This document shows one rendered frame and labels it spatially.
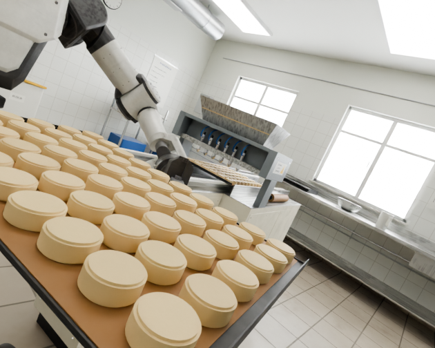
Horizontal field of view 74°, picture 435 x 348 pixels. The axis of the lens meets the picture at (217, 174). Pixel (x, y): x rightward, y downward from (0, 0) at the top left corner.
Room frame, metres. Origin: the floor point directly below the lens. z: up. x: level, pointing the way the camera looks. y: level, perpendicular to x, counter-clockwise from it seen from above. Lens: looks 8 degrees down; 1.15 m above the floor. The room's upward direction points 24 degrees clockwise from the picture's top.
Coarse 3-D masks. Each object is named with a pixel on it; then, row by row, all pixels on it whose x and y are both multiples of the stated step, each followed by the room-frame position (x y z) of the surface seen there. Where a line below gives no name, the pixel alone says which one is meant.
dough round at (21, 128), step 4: (12, 120) 0.49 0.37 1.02; (16, 120) 0.50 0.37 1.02; (8, 124) 0.48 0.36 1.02; (12, 124) 0.48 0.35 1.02; (16, 124) 0.48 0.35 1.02; (20, 124) 0.49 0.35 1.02; (24, 124) 0.50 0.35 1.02; (28, 124) 0.51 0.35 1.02; (12, 128) 0.47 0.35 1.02; (16, 128) 0.47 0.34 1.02; (20, 128) 0.48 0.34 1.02; (24, 128) 0.48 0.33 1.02; (28, 128) 0.49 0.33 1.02; (32, 128) 0.50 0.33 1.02; (36, 128) 0.51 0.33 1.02; (20, 132) 0.48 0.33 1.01; (24, 132) 0.48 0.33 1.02; (36, 132) 0.50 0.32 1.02; (20, 136) 0.48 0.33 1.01
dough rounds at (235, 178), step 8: (192, 160) 1.81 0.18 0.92; (208, 168) 1.75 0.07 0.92; (216, 168) 1.90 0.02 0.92; (224, 168) 2.11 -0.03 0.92; (224, 176) 1.74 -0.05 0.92; (232, 176) 1.88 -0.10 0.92; (240, 176) 2.08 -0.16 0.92; (232, 184) 1.67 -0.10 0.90; (240, 184) 1.81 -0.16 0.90; (248, 184) 1.91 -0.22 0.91; (256, 184) 2.02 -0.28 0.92
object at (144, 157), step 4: (120, 148) 1.29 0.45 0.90; (124, 148) 1.34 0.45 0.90; (132, 152) 1.35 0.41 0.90; (136, 152) 1.38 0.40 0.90; (140, 152) 1.43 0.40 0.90; (136, 156) 1.38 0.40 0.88; (140, 156) 1.41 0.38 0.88; (144, 156) 1.43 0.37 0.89; (148, 156) 1.46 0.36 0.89; (152, 156) 1.48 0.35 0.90; (156, 156) 1.51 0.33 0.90; (144, 160) 1.44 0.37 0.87; (196, 168) 1.88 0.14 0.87; (196, 172) 1.90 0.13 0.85; (200, 172) 1.94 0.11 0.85; (204, 172) 1.99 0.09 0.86; (248, 176) 2.67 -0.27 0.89; (252, 176) 2.76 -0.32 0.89; (256, 176) 2.87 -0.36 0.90; (256, 180) 2.90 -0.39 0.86
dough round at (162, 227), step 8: (144, 216) 0.34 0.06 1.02; (152, 216) 0.34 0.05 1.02; (160, 216) 0.35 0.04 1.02; (168, 216) 0.37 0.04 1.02; (152, 224) 0.32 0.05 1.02; (160, 224) 0.33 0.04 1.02; (168, 224) 0.34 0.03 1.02; (176, 224) 0.35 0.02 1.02; (152, 232) 0.32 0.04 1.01; (160, 232) 0.32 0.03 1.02; (168, 232) 0.33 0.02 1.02; (176, 232) 0.34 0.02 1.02; (160, 240) 0.32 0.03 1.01; (168, 240) 0.33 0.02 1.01
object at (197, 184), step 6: (192, 180) 1.33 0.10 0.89; (198, 180) 1.38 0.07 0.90; (204, 180) 1.43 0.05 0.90; (210, 180) 1.50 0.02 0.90; (216, 180) 1.59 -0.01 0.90; (192, 186) 1.36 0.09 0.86; (198, 186) 1.40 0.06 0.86; (204, 186) 1.46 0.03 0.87; (210, 186) 1.51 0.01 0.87; (216, 186) 1.57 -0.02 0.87; (222, 186) 1.63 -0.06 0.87; (228, 186) 1.69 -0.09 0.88; (228, 192) 1.72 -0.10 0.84
